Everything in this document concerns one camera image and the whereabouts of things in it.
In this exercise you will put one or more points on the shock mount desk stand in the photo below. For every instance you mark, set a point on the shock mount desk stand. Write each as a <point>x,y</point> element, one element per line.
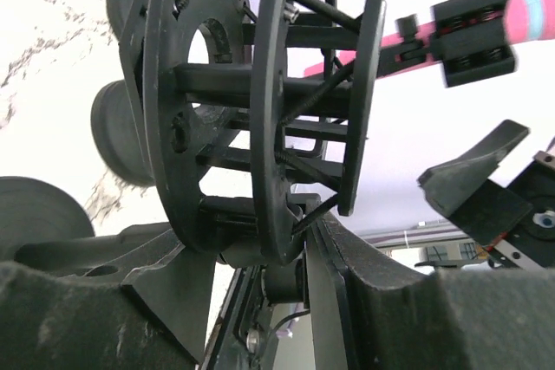
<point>249,117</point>

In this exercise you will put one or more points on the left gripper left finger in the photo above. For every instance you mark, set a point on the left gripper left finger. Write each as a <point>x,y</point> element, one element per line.
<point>147,309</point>

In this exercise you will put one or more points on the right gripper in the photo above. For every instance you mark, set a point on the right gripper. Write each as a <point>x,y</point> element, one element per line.
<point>519,221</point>

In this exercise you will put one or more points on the tall shock mount stand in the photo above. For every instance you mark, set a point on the tall shock mount stand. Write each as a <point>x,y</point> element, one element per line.
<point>33,211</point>

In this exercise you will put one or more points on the pink microphone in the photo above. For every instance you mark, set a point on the pink microphone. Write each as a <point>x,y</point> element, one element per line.
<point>527,20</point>

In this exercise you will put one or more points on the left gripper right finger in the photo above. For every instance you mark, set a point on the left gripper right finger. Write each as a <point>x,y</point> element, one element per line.
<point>370,312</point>

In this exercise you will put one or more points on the clip desk stand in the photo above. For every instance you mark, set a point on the clip desk stand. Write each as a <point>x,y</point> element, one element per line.
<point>467,37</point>

